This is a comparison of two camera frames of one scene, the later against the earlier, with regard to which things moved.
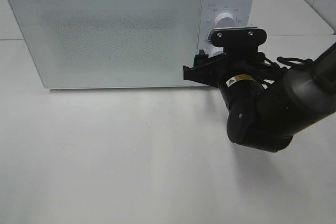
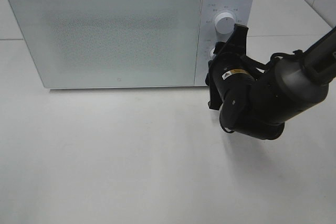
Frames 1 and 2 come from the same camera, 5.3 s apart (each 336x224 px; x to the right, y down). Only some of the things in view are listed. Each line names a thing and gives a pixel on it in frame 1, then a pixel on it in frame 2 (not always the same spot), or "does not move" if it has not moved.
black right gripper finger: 201,60 to 235,43
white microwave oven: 126,30 does not move
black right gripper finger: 212,75 to 216,99
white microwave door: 98,36 does not move
